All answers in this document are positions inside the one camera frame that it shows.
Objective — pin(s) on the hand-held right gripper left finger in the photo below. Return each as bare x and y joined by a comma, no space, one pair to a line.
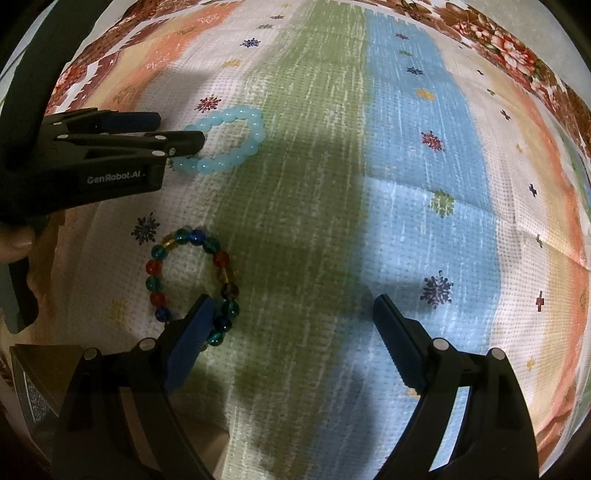
189,344

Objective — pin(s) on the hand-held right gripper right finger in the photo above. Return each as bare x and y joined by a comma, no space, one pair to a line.
399,344

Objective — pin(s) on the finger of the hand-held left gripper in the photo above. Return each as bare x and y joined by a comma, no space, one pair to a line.
184,141
134,121

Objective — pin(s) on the metal tin box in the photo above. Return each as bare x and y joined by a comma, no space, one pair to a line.
41,369

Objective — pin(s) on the person's left hand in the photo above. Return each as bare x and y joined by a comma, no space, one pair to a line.
14,243

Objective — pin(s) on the red floral blanket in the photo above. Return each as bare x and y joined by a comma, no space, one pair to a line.
508,50

